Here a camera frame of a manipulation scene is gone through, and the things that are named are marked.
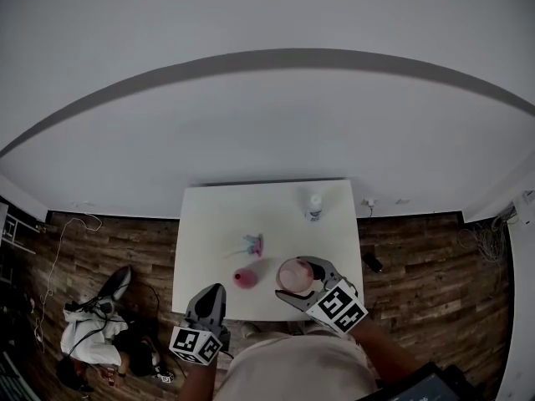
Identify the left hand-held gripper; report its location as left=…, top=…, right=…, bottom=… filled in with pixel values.
left=169, top=282, right=232, bottom=366

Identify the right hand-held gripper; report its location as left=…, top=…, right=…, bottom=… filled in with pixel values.
left=274, top=256, right=369, bottom=335

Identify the pink dimpled glass cup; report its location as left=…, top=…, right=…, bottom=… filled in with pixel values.
left=277, top=256, right=314, bottom=294

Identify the red pink bottle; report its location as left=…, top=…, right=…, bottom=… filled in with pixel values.
left=232, top=259, right=268, bottom=291

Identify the person's left forearm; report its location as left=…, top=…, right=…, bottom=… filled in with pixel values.
left=178, top=359, right=219, bottom=401

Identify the person's right forearm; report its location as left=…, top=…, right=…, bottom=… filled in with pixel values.
left=353, top=318, right=421, bottom=386

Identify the small clear white-capped bottle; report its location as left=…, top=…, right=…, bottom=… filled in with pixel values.
left=304, top=194, right=325, bottom=224

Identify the person's right shoe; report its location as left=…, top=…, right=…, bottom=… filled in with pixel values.
left=291, top=319, right=319, bottom=336

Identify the black flat device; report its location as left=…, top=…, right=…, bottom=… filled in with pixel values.
left=361, top=251, right=384, bottom=273

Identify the white square table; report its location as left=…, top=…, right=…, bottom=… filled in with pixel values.
left=171, top=177, right=364, bottom=323

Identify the person's beige shirt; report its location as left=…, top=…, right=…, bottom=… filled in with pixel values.
left=216, top=331, right=377, bottom=401

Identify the black metal rack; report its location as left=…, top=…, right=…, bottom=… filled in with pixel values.
left=0, top=348, right=41, bottom=401

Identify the white desk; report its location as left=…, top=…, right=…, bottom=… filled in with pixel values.
left=0, top=202, right=37, bottom=258

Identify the black floor cable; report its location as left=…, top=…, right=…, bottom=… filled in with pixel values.
left=135, top=282, right=189, bottom=379

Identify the white floor cable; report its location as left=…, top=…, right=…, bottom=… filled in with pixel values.
left=33, top=212, right=104, bottom=354

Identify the tangled white cable bundle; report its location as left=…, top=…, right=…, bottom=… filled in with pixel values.
left=457, top=217, right=509, bottom=267

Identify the white wall box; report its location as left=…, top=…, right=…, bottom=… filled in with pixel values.
left=510, top=189, right=535, bottom=226

